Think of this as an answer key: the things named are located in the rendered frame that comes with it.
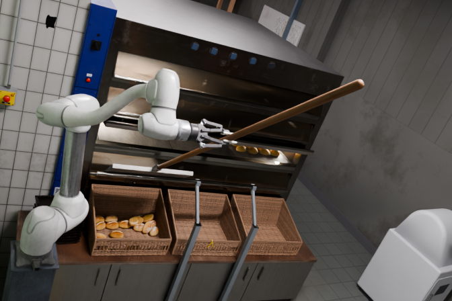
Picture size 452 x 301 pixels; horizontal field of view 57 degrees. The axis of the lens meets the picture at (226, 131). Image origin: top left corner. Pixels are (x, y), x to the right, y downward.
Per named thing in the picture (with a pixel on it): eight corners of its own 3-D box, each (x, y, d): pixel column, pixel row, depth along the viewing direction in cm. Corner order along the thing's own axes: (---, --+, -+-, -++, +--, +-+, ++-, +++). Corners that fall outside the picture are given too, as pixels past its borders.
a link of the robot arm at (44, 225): (11, 244, 209) (17, 209, 201) (39, 228, 225) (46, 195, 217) (35, 261, 205) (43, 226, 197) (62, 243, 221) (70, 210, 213)
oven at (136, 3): (37, 147, 487) (71, -36, 411) (200, 164, 585) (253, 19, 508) (34, 267, 334) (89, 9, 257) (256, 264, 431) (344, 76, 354)
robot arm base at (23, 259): (15, 273, 201) (17, 265, 199) (14, 242, 218) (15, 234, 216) (55, 271, 211) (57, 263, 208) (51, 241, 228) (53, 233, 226)
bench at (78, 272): (7, 267, 325) (18, 207, 304) (266, 264, 437) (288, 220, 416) (2, 329, 280) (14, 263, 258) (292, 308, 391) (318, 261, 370)
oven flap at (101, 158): (88, 174, 310) (93, 147, 309) (284, 190, 393) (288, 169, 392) (89, 175, 306) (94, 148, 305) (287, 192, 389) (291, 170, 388)
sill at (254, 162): (93, 144, 308) (94, 139, 306) (290, 167, 391) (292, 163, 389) (94, 148, 303) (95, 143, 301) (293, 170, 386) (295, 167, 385)
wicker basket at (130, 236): (83, 211, 323) (90, 182, 313) (153, 214, 350) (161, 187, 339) (89, 256, 284) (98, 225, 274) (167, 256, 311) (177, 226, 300)
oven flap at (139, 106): (104, 111, 291) (109, 83, 290) (307, 143, 374) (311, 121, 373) (105, 112, 287) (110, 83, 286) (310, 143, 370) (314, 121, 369)
